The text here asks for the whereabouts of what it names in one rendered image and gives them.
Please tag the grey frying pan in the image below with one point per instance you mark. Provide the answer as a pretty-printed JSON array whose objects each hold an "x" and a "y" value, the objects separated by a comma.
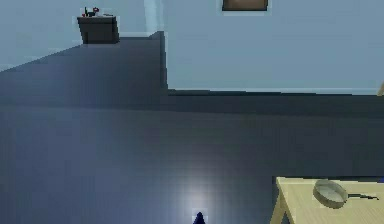
[{"x": 330, "y": 193}]

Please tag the dark blue pointed object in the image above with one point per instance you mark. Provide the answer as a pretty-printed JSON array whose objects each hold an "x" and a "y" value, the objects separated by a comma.
[{"x": 199, "y": 219}]

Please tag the brown framed picture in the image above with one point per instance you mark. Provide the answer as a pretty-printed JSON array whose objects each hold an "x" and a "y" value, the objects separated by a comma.
[{"x": 245, "y": 4}]

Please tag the dark grey cabinet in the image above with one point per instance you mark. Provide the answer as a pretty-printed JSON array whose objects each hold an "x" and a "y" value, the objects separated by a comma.
[{"x": 98, "y": 30}]

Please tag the red and black small object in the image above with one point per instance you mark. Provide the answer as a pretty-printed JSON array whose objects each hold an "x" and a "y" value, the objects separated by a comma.
[{"x": 90, "y": 12}]

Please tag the pale wooden table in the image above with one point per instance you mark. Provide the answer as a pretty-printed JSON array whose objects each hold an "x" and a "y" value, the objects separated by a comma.
[{"x": 320, "y": 210}]

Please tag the tan object at wall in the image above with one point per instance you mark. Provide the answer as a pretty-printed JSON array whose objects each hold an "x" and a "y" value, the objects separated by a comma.
[{"x": 381, "y": 90}]

